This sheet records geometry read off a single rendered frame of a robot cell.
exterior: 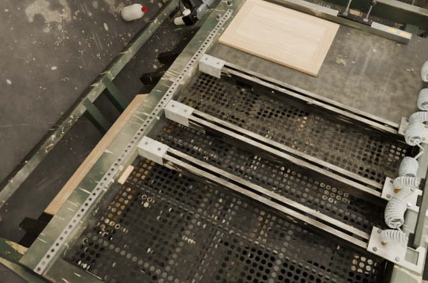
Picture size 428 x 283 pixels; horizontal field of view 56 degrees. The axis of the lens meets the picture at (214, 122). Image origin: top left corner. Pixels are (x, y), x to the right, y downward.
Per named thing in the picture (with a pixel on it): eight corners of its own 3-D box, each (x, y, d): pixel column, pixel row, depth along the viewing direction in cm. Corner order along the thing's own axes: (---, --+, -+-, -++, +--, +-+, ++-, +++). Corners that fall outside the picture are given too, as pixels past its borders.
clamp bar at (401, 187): (173, 105, 197) (170, 71, 178) (423, 207, 168) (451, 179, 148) (163, 120, 192) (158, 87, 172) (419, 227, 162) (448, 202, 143)
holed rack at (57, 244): (228, 9, 234) (228, 9, 233) (232, 11, 233) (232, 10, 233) (34, 271, 145) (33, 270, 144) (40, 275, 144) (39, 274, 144)
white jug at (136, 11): (126, 4, 286) (144, -2, 273) (134, 16, 291) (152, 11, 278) (118, 12, 280) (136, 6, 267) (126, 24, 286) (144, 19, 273)
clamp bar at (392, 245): (148, 141, 184) (141, 108, 165) (413, 257, 155) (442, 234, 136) (136, 158, 179) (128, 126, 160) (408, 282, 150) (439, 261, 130)
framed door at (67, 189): (139, 97, 262) (137, 94, 260) (202, 92, 226) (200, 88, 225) (46, 213, 213) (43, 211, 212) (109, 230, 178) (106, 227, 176)
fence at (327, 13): (254, -9, 253) (255, -15, 250) (409, 39, 230) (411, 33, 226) (251, -5, 250) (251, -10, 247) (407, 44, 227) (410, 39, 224)
